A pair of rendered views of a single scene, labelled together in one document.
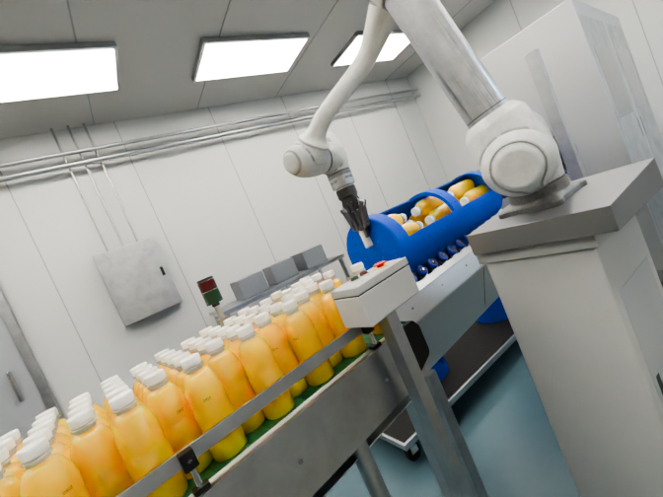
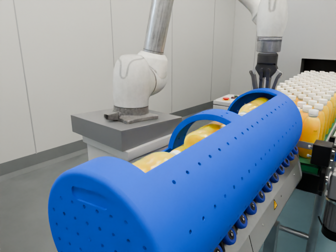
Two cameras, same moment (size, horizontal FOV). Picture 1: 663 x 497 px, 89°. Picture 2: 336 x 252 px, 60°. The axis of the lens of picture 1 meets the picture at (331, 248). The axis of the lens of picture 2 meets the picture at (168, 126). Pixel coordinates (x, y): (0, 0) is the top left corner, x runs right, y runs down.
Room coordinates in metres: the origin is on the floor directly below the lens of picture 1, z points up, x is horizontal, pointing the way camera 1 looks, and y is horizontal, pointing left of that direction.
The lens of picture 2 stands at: (2.24, -0.83, 1.44)
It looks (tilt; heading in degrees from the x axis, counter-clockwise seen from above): 18 degrees down; 163
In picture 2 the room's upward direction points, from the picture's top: straight up
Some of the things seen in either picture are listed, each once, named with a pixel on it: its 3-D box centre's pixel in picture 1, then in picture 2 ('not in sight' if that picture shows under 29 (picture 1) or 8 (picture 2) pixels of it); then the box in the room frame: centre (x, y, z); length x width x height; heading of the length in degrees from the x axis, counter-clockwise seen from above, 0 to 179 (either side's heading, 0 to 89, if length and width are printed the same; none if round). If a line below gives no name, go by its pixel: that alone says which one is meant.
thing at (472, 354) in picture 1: (457, 367); not in sight; (2.18, -0.45, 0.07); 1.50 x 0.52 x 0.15; 121
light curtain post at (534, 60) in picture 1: (585, 196); not in sight; (1.88, -1.42, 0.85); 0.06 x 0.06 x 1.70; 38
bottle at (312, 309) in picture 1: (317, 330); not in sight; (0.92, 0.13, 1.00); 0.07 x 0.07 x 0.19
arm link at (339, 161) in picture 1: (328, 153); (272, 14); (1.25, -0.13, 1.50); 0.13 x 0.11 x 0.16; 142
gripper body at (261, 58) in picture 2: (349, 199); (266, 65); (1.26, -0.13, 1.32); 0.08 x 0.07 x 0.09; 38
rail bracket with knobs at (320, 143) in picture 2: not in sight; (320, 154); (1.35, 0.11, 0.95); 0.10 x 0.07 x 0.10; 38
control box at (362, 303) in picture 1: (376, 291); (229, 106); (0.86, -0.06, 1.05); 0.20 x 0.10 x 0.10; 128
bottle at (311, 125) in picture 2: not in sight; (309, 135); (1.25, 0.14, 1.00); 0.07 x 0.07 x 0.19
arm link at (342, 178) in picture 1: (341, 180); (268, 45); (1.26, -0.13, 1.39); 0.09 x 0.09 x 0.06
